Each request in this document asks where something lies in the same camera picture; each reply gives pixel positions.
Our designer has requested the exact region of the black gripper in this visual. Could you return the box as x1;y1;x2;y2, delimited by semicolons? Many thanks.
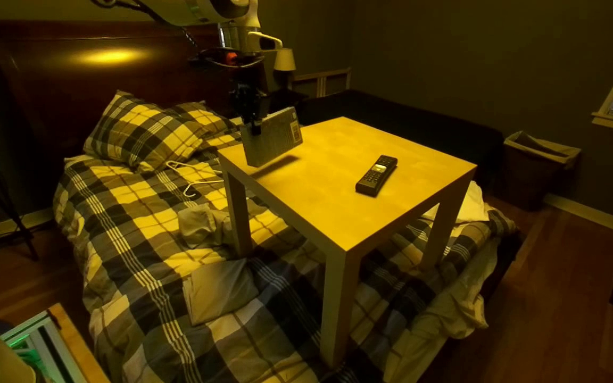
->
226;80;272;140

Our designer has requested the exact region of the small table lamp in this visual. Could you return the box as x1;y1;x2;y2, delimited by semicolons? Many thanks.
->
272;46;297;91

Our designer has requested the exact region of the white small shelf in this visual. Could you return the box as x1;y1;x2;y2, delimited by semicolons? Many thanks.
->
292;65;355;103

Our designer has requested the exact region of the white clothes hanger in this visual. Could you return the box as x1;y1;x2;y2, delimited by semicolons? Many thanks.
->
164;158;208;202

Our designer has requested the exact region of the plaid pillow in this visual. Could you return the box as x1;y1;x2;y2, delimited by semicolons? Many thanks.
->
81;89;233;175

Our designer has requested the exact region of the grey white cloth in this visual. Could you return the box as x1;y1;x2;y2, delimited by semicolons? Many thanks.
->
176;199;226;248

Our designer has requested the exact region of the light wooden side table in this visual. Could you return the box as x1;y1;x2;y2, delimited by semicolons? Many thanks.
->
216;115;478;370

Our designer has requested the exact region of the black remote control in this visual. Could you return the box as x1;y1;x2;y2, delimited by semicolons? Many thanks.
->
354;154;400;199

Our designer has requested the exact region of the black futon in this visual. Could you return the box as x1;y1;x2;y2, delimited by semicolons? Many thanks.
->
269;87;507;190

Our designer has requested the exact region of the plaid covered bed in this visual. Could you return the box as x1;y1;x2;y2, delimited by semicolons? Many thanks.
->
51;105;521;383

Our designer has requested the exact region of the white pillow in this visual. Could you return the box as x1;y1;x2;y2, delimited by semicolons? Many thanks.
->
425;179;493;226

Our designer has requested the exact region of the black stand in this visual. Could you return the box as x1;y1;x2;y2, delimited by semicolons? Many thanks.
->
0;143;40;262

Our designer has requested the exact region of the white bed sheet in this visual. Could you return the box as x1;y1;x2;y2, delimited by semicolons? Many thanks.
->
382;240;511;383

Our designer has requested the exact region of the dark waste bin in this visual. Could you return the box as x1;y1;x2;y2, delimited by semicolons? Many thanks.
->
500;128;582;212

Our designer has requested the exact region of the green box with wooden edge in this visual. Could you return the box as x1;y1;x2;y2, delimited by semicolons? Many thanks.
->
0;302;110;383

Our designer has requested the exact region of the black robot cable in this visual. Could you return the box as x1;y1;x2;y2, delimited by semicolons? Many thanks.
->
91;0;206;35

